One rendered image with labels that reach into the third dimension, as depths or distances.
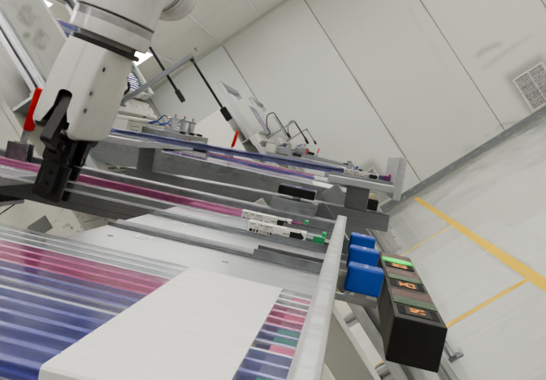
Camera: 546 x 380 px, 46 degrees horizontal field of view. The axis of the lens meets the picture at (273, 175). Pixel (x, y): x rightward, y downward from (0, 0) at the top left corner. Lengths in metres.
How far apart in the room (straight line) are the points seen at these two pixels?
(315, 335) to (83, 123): 0.45
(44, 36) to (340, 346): 1.24
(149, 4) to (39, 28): 1.30
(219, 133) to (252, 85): 3.19
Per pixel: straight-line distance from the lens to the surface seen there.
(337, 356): 1.16
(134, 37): 0.68
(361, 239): 0.76
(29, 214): 1.84
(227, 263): 0.50
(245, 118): 5.36
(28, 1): 2.00
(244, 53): 8.49
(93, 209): 0.92
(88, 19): 0.68
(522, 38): 8.62
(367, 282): 0.54
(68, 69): 0.67
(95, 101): 0.68
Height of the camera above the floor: 0.79
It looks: 3 degrees up
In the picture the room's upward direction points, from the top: 32 degrees counter-clockwise
